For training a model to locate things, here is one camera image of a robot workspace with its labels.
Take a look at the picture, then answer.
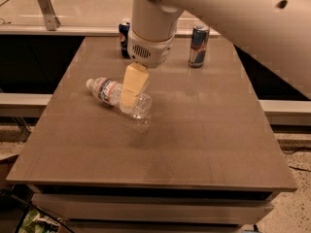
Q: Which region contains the blue Pepsi can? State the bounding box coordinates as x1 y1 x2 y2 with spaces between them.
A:
119 19 130 58

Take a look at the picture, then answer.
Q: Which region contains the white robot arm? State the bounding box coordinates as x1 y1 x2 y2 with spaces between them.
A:
127 0 311 98

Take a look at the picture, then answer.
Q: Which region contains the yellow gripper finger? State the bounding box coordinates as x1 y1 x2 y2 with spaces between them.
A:
120 62 149 114

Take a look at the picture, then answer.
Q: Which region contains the clear plastic water bottle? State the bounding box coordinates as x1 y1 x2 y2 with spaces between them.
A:
86 78 152 120

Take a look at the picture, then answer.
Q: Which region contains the left metal railing bracket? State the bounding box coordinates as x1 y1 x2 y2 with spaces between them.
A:
37 0 60 31

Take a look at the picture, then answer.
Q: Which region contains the blue silver Red Bull can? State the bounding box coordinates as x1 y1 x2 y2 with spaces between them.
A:
189 24 210 68

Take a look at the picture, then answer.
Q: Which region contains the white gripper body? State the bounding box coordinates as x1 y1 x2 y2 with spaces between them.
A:
127 30 173 68

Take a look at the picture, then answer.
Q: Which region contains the grey table drawer base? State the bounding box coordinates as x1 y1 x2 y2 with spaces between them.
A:
32 193 273 226

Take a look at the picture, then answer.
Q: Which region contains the glass railing panel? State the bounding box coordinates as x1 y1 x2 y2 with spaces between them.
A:
0 0 132 27

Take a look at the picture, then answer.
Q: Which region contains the green patterned bag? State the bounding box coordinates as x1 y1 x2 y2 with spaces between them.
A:
17 209 60 233

